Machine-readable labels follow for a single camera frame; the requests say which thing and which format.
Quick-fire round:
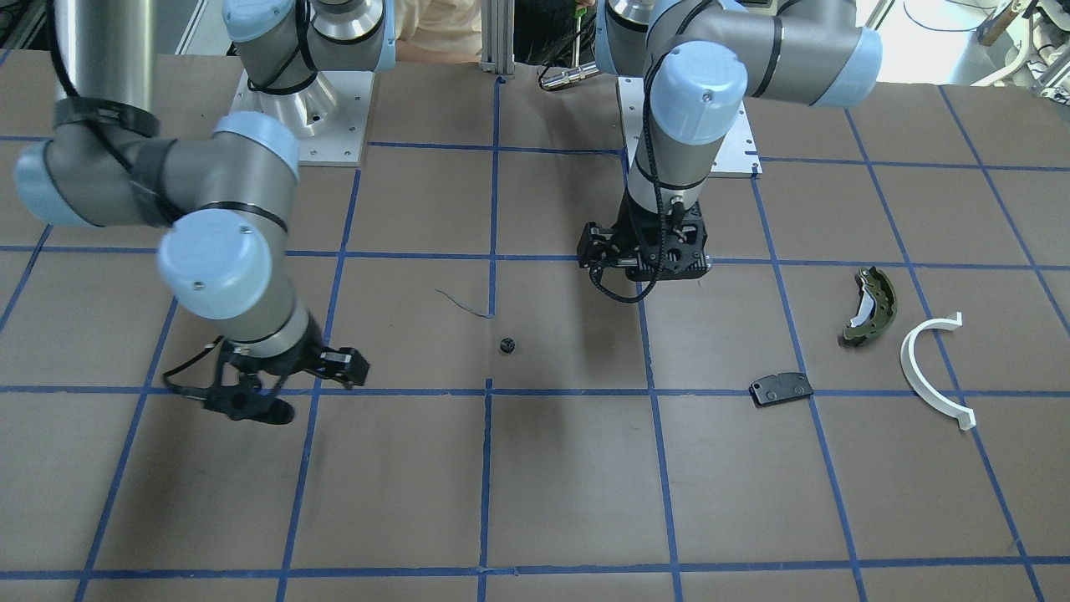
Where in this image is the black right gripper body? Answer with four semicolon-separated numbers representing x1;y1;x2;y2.
203;323;370;426

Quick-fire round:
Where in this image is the black brake pad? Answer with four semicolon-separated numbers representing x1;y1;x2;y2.
748;372;814;408

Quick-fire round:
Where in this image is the metal handle tool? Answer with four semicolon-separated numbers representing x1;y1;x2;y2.
538;62;601;92

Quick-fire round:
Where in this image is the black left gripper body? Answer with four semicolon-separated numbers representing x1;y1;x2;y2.
578;199;710;282

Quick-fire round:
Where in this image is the person in beige shirt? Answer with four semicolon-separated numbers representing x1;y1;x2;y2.
393;1;482;64

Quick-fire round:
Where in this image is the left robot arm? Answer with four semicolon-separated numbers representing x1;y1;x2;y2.
577;1;884;282

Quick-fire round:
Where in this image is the white curved plastic part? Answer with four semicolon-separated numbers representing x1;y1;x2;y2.
899;312;977;431

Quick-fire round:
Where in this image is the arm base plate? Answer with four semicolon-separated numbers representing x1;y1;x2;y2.
618;77;763;177
230;71;375;167

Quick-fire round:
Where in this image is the olive green brake shoe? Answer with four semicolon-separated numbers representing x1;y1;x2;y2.
839;266;898;348

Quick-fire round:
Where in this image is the aluminium frame post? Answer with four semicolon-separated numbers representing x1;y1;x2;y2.
479;0;515;79

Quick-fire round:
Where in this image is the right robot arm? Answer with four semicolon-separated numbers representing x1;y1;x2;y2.
14;1;369;426

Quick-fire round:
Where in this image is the black braided cable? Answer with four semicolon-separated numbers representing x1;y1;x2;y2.
592;42;681;304

